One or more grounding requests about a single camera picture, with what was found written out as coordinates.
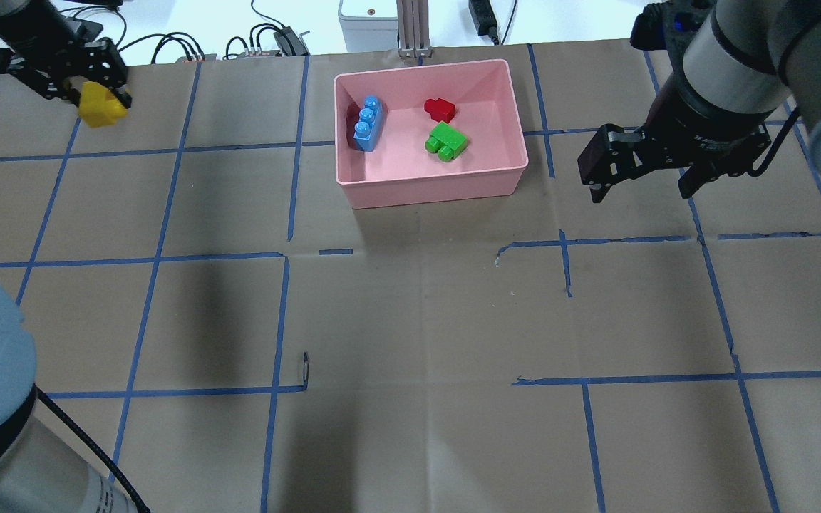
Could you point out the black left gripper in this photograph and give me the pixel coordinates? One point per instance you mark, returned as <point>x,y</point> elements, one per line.
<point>38,30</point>

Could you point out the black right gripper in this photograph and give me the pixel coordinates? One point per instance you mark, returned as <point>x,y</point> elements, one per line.
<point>711,122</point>

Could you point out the yellow toy block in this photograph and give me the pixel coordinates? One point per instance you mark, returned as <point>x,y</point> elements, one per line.
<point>98,107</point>

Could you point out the green toy block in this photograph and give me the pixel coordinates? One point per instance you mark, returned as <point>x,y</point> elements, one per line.
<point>446,142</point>

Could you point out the red toy block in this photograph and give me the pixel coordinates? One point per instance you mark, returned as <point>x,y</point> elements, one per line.
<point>440,110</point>

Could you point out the blue toy block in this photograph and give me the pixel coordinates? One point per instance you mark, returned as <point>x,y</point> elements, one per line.
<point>367,130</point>

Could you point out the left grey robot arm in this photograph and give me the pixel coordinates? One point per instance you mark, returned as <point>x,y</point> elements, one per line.
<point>47,462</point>

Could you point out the pink plastic box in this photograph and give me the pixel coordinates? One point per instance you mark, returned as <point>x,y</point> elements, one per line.
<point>400,171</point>

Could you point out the white square box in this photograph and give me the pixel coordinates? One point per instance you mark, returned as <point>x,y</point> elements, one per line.
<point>369,26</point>

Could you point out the black power adapter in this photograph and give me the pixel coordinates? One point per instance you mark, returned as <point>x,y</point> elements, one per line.
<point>484,19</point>

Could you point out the brown paper table cover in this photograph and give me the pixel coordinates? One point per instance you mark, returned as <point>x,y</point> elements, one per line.
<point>210,309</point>

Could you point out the aluminium frame post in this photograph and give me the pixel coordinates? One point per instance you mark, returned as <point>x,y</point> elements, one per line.
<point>413,29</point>

